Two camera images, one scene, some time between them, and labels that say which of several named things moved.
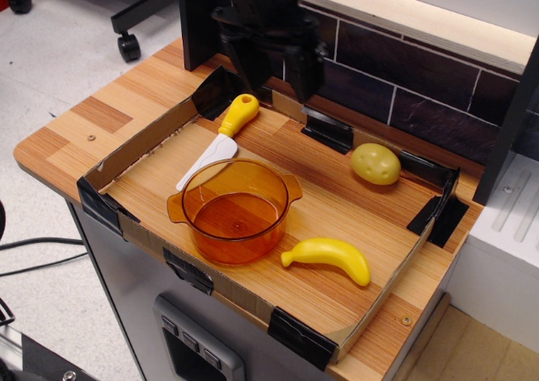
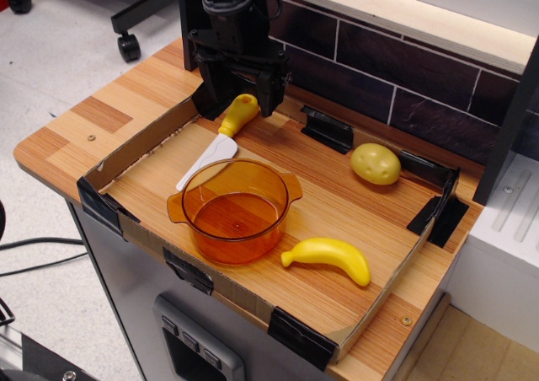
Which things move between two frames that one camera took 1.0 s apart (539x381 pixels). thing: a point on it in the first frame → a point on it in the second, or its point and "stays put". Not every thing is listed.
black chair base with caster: [129, 45] stays put
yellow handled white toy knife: [224, 147] stays put
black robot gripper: [269, 8] → [237, 37]
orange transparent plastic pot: [236, 209] stays put
